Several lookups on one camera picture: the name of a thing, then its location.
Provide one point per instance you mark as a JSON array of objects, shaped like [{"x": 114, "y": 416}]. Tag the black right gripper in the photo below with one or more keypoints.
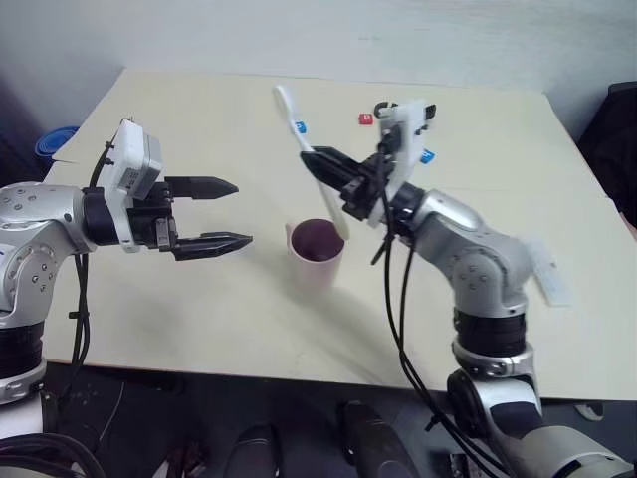
[{"x": 363, "y": 191}]

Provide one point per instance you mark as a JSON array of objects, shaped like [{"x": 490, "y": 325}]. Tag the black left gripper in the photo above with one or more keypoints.
[{"x": 149, "y": 219}]

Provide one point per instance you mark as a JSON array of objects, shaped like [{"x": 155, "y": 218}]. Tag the white toothbrush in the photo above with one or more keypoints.
[{"x": 287, "y": 103}]

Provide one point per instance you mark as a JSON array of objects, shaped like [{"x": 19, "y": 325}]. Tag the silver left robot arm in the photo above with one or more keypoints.
[{"x": 30, "y": 234}]

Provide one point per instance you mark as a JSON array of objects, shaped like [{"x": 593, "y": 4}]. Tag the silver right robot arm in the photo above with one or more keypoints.
[{"x": 478, "y": 249}]

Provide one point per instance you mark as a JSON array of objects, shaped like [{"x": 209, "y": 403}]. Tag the pink mug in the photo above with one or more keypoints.
[{"x": 318, "y": 274}]

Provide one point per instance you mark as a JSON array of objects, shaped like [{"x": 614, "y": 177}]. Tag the small red tag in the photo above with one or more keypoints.
[{"x": 365, "y": 119}]

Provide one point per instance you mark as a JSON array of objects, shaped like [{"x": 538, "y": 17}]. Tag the small blue tag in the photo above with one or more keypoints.
[{"x": 428, "y": 156}]

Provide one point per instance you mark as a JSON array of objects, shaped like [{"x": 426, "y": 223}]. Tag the blue tape roll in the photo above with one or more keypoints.
[{"x": 52, "y": 142}]

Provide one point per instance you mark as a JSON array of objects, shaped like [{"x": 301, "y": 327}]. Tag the dark rounded shape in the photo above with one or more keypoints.
[
  {"x": 378, "y": 443},
  {"x": 259, "y": 450}
]

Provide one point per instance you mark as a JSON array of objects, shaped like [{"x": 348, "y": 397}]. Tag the black chair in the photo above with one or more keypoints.
[{"x": 612, "y": 149}]

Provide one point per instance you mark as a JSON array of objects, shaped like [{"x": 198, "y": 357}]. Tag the small white floor object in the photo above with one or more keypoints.
[{"x": 589, "y": 410}]

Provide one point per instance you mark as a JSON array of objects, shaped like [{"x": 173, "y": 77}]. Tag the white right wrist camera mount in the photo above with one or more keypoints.
[{"x": 405, "y": 134}]

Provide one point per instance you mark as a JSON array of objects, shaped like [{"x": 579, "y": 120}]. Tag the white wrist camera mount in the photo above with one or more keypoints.
[
  {"x": 405, "y": 134},
  {"x": 130, "y": 149}
]

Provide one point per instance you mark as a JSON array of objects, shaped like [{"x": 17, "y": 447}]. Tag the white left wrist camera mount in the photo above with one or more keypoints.
[{"x": 130, "y": 149}]

